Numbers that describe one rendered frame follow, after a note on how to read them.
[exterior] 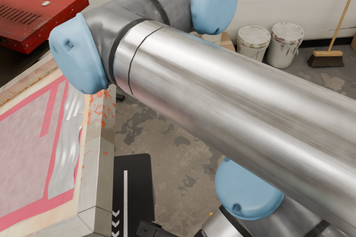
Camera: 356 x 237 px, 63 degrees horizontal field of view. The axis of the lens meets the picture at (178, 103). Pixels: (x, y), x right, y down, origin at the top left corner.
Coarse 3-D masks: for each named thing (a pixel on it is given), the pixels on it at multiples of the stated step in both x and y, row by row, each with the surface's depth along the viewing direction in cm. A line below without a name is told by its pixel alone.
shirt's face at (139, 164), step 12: (132, 156) 119; (144, 156) 119; (120, 168) 115; (132, 168) 115; (144, 168) 115; (120, 180) 112; (132, 180) 112; (144, 180) 112; (132, 192) 108; (144, 192) 108; (132, 204) 105; (144, 204) 105; (132, 216) 102; (144, 216) 102; (132, 228) 100
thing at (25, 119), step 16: (64, 80) 79; (32, 96) 85; (48, 96) 79; (64, 96) 74; (16, 112) 85; (32, 112) 79; (0, 128) 86; (16, 128) 79; (32, 128) 74; (0, 144) 80; (16, 144) 74; (0, 160) 74
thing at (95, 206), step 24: (24, 72) 89; (48, 72) 87; (0, 96) 92; (96, 96) 59; (96, 120) 54; (96, 144) 50; (96, 168) 47; (96, 192) 44; (72, 216) 44; (96, 216) 42
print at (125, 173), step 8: (120, 192) 108; (128, 192) 108; (120, 200) 106; (128, 200) 106; (120, 208) 104; (128, 208) 104; (112, 216) 102; (120, 216) 102; (128, 216) 102; (112, 224) 101; (120, 224) 101; (128, 224) 101; (112, 232) 99; (120, 232) 99; (128, 232) 99
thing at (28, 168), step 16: (32, 144) 70; (48, 144) 66; (16, 160) 70; (32, 160) 66; (48, 160) 62; (0, 176) 70; (16, 176) 66; (32, 176) 62; (48, 176) 59; (0, 192) 66; (16, 192) 62; (32, 192) 59; (64, 192) 54; (0, 208) 62; (16, 208) 59; (32, 208) 56; (48, 208) 54; (0, 224) 59
